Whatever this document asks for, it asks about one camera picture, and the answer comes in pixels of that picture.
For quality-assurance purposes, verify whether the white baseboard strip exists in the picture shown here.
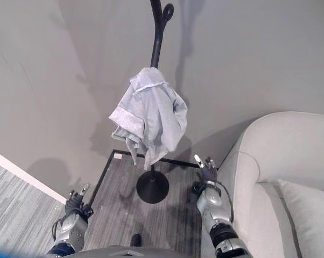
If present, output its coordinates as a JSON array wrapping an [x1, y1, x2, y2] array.
[[0, 146, 68, 204]]

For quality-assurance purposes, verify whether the light grey garment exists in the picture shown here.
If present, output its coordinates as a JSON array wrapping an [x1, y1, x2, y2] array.
[[108, 67, 189, 170]]

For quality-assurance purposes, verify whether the black clothes rack stand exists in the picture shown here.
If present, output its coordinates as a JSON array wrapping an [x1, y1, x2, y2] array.
[[135, 0, 175, 204]]

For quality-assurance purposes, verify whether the robot grey torso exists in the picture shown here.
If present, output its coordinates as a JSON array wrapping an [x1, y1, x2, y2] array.
[[70, 240, 213, 258]]

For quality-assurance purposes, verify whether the robot dark foot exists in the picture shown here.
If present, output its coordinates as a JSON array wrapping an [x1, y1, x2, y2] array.
[[130, 233, 142, 247]]

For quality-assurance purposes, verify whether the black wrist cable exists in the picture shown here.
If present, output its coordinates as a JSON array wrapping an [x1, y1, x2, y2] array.
[[213, 182, 235, 224], [51, 214, 71, 241]]

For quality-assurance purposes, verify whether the light grey cushion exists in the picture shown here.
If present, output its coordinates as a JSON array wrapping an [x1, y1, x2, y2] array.
[[278, 178, 324, 258]]

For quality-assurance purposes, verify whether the light grey sofa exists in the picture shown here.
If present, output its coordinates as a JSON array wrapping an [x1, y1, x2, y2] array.
[[216, 111, 324, 258]]

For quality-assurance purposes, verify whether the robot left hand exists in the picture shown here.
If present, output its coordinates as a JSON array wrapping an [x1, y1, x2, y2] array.
[[64, 182, 91, 215]]

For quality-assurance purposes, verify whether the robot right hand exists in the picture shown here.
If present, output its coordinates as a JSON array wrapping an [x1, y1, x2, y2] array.
[[194, 154, 220, 185]]

